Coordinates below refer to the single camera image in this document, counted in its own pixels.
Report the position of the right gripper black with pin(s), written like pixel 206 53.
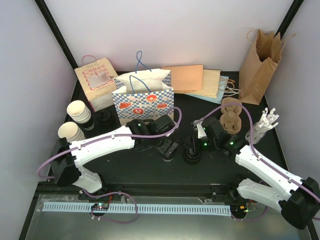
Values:
pixel 191 144

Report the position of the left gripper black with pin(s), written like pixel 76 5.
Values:
pixel 168 144

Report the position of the blue checkered paper bag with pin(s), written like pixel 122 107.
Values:
pixel 143 94

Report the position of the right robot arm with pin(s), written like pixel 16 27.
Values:
pixel 297 199

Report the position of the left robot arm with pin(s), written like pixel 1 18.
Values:
pixel 69 167

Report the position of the black coffee cup lids stack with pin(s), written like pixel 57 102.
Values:
pixel 105 118

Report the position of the orange flat paper bag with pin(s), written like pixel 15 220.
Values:
pixel 186 78

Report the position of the tan flat paper bag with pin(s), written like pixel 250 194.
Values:
pixel 210 84

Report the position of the light blue flat paper bag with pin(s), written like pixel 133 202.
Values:
pixel 226 88

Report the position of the far paper cup stack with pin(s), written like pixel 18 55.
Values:
pixel 81 114

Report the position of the paper cup stack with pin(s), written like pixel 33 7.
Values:
pixel 81 114
pixel 71 132

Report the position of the Cakes printed paper bag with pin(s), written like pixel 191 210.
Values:
pixel 97 79

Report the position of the near paper cup stack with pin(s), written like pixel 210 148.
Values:
pixel 71 132

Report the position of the standing brown paper bag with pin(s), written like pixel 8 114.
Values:
pixel 259 66

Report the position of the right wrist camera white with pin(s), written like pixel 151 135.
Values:
pixel 197 125

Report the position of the light blue cable duct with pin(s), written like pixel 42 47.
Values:
pixel 121 208

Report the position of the right black frame post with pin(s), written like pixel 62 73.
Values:
pixel 289 16

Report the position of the black frame post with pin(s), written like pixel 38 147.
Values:
pixel 46 13
pixel 289 16

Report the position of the left black frame post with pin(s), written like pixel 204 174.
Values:
pixel 46 13

